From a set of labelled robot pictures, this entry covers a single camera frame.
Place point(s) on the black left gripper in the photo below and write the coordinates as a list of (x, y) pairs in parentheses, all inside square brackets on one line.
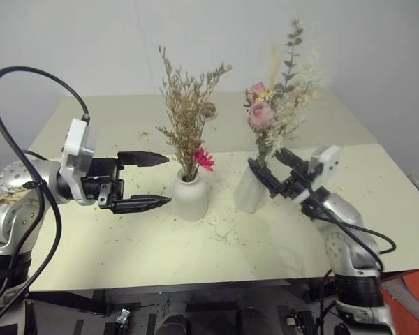
[(103, 171)]

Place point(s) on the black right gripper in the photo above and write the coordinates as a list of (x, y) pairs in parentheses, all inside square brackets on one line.
[(297, 183)]

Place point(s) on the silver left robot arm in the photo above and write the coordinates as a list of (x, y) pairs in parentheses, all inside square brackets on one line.
[(42, 176)]

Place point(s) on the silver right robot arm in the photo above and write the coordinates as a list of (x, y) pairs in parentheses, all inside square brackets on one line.
[(345, 216)]

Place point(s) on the ribbed white vase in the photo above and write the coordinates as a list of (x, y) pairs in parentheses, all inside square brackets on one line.
[(248, 199)]

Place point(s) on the round white vase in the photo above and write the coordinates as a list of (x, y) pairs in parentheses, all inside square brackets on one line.
[(190, 199)]

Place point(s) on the pink rose eucalyptus bouquet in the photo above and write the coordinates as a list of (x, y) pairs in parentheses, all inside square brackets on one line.
[(283, 101)]

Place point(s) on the brown dried bouquet, pink gerbera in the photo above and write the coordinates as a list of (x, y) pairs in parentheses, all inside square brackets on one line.
[(188, 115)]

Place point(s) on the dark rounded shape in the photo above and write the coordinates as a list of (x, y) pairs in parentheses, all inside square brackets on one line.
[(174, 325)]

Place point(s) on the orange fabric object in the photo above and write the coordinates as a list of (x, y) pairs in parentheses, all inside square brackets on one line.
[(417, 281)]

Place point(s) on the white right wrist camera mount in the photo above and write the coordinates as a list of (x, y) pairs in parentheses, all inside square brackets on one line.
[(330, 160)]

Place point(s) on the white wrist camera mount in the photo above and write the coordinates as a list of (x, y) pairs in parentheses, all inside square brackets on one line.
[(330, 160), (77, 146)]

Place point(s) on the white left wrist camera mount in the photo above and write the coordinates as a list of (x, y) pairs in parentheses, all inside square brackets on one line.
[(77, 146)]

